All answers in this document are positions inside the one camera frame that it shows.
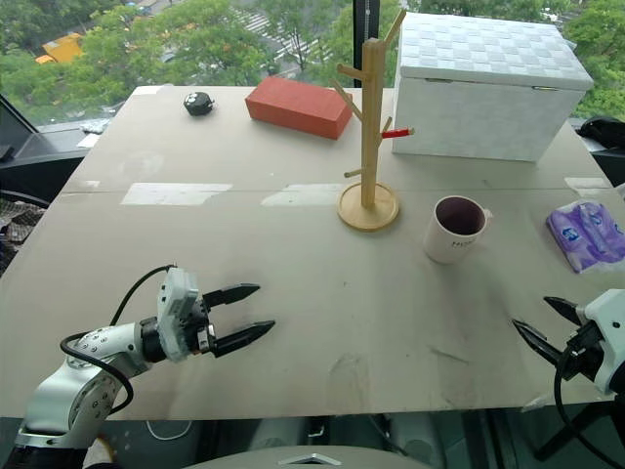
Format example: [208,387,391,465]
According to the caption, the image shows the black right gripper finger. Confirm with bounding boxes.
[542,295,586,324]
[512,318,568,368]

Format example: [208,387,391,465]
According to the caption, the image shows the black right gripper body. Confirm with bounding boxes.
[560,320,607,383]

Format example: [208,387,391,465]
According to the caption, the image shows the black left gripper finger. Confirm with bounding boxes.
[201,281,262,310]
[211,320,277,360]

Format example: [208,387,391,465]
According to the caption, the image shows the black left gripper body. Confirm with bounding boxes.
[187,291,219,357]

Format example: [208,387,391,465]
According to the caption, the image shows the white mug purple inside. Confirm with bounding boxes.
[422,194,494,266]

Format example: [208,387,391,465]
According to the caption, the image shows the wooden mug tree stand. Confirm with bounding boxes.
[330,8,417,233]

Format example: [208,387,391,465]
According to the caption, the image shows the black folding stand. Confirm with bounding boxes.
[533,399,625,463]

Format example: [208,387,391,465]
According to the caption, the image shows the purple tissue pack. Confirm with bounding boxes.
[545,198,625,275]

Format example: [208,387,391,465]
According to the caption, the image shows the silver rounded robot body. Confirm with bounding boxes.
[183,443,443,469]

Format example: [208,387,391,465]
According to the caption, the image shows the black bag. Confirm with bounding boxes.
[577,115,625,153]

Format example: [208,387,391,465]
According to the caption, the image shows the small black round device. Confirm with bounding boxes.
[183,91,217,117]

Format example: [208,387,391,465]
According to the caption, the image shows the red rectangular block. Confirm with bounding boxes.
[244,75,354,142]

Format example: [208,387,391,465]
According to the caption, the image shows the white woven storage box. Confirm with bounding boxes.
[391,11,596,164]

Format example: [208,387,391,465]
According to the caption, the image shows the patterned dark cloth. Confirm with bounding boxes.
[0,198,49,258]

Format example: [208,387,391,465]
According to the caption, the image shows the yellow vehicle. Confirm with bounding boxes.
[33,31,85,65]

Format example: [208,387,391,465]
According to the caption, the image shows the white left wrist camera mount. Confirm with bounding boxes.
[155,267,204,363]

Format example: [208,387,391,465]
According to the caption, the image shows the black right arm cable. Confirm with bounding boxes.
[553,336,625,469]

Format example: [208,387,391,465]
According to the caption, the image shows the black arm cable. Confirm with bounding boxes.
[553,336,625,469]
[60,265,178,417]

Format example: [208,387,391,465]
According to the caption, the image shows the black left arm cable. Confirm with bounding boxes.
[60,265,178,417]

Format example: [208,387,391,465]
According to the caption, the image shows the thin white cable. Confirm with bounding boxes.
[145,417,194,442]

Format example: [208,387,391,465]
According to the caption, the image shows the black window post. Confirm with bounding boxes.
[351,0,383,90]

